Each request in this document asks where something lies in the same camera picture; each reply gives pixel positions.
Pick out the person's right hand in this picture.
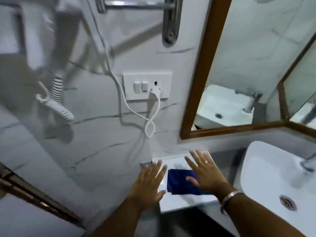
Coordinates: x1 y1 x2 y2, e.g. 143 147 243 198
184 150 235 196

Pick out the person's left hand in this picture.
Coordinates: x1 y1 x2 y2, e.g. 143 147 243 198
128 159 169 212

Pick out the person's left forearm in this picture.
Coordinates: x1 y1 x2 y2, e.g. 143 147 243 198
90 203 158 237

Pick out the person's right forearm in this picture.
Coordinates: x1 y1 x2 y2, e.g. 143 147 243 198
222 192 308 237

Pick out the dark blue cloth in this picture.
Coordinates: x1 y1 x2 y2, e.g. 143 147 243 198
167 169 204 196

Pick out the white rectangular tray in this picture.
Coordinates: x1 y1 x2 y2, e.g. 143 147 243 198
151 151 220 214

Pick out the white ceramic sink basin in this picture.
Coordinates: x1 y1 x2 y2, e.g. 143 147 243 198
239 141 316 237

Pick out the chrome sink drain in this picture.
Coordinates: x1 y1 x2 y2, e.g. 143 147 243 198
279 195 298 212

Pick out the chrome faucet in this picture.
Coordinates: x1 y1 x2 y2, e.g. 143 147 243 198
299 151 316 174

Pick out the large wooden framed mirror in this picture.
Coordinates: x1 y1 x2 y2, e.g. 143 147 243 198
180 0 316 141

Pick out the narrow wooden framed mirror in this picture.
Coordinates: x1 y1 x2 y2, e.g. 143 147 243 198
277 32 316 133

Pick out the chrome towel rack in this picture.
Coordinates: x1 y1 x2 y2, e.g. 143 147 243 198
94 0 184 48

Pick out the silver bracelet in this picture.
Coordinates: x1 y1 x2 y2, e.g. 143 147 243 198
219 190 245 216

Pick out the white switch socket plate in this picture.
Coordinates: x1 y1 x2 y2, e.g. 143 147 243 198
122 70 173 101

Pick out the white power cable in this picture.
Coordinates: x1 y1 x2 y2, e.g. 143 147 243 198
85 0 161 139

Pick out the white coiled dryer cord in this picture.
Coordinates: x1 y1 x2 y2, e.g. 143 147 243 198
35 74 75 125

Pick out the brown wooden door frame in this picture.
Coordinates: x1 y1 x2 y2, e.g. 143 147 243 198
0 162 85 230

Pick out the white wall mounted hair dryer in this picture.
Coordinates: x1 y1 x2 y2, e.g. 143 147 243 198
0 3 83 82

